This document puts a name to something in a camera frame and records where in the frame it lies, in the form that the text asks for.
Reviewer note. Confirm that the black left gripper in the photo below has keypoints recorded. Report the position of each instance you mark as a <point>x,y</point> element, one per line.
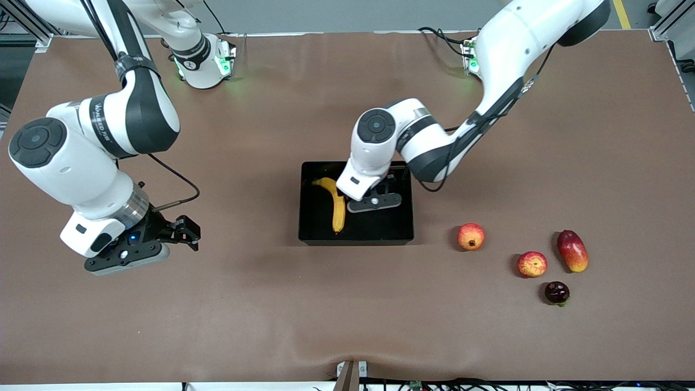
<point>389,186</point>

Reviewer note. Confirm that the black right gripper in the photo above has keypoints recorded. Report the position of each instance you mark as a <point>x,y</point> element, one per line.
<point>156,226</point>

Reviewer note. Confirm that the black plastic box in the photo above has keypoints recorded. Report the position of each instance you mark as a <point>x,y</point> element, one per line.
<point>374,228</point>

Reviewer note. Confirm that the yellow banana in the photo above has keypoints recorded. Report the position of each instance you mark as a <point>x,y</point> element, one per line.
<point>338,212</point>

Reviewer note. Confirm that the red yellow apple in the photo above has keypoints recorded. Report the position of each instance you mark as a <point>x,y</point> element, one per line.
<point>532,264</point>

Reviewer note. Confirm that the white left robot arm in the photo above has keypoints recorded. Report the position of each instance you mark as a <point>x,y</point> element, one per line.
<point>488,81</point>

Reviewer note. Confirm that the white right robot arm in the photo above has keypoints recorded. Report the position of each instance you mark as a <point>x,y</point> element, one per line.
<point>65,157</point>

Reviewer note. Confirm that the red yellow pomegranate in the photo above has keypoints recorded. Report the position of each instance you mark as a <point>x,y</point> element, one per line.
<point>471,237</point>

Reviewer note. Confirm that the brown table mat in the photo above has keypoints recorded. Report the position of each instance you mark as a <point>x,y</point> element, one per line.
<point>326,304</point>

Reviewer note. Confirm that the red yellow mango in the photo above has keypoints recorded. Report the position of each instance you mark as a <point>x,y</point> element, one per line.
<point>572,251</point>

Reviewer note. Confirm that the dark purple mangosteen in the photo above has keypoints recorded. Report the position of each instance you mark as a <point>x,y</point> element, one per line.
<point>557,293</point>

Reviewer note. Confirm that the grey table edge bracket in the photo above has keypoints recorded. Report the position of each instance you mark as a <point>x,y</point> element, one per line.
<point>362,369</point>

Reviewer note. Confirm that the brown post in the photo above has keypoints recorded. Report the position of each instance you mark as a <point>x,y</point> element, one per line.
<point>347,380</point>

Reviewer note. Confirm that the aluminium frame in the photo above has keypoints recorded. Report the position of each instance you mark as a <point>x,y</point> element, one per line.
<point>665,27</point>
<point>38,35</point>

